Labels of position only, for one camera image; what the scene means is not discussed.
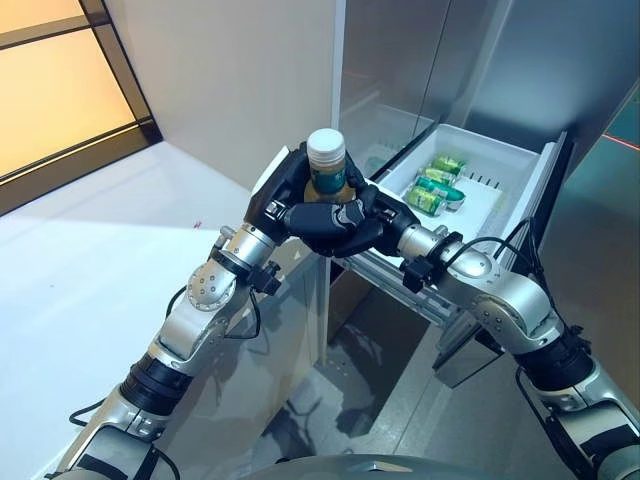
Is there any white fridge drawer steel front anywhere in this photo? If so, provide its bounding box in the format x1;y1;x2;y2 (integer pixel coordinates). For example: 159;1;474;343
329;123;576;389

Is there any stainless steel refrigerator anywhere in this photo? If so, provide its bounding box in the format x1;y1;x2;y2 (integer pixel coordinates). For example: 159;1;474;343
327;0;640;391

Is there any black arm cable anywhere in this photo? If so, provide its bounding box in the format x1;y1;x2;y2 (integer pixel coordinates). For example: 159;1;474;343
69;284;262;429
492;219;547;301

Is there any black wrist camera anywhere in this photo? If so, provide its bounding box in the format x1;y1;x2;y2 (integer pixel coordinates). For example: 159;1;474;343
249;264;284;296
399;257;434;294

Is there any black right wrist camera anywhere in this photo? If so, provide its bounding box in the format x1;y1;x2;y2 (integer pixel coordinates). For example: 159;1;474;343
399;257;434;294

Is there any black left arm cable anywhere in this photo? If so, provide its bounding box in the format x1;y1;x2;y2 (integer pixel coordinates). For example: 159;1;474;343
69;284;262;429

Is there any white counter cabinet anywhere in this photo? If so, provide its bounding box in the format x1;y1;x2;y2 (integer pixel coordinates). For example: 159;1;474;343
0;139;331;480

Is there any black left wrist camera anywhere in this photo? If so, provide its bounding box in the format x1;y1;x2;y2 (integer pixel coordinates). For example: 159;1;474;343
249;264;284;296

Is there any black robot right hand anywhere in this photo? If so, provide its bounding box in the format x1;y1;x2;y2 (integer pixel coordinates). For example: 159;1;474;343
299;191;421;260

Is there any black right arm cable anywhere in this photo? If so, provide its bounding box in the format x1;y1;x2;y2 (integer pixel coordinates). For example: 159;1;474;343
492;219;547;301

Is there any white-capped yellow tea bottle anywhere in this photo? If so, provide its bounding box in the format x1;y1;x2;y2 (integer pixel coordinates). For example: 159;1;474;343
303;128;357;205

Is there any amber window dark frame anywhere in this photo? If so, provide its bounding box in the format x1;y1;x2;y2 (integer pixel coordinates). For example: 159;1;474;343
0;0;164;216

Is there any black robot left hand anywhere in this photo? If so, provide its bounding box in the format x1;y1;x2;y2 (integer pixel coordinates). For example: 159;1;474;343
244;142;380;242

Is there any tall white cabinet panel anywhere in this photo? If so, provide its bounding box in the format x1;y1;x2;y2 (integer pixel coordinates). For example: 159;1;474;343
102;0;349;216

